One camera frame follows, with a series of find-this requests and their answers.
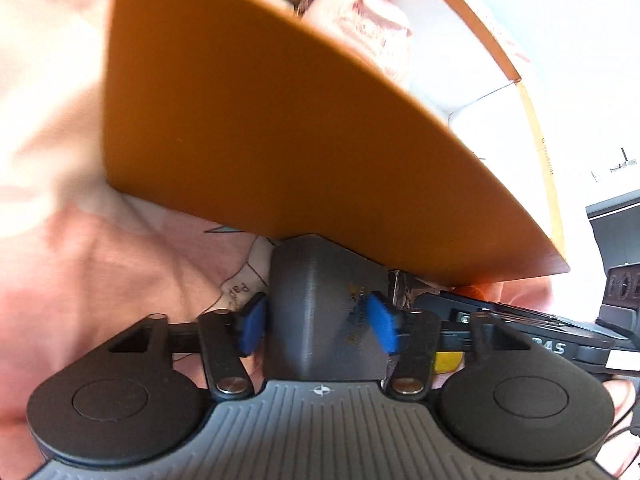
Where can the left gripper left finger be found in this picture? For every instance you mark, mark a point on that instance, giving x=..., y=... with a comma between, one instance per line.
x=226, y=337

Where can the orange cardboard box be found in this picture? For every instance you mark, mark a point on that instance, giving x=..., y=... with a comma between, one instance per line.
x=236, y=112

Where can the orange crochet fruit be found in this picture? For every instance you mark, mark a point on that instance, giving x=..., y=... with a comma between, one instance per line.
x=484, y=292

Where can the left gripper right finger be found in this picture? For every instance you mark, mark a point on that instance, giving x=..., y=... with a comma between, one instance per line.
x=410, y=339

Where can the pink mini backpack pouch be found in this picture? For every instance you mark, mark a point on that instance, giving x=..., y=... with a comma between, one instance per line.
x=375, y=30

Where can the dark grey box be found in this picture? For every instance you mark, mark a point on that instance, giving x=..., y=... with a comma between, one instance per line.
x=317, y=328

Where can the person's right hand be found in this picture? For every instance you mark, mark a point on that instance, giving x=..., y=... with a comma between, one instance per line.
x=623, y=395

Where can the yellow chick toy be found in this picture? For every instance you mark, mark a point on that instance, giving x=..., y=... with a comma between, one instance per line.
x=447, y=362

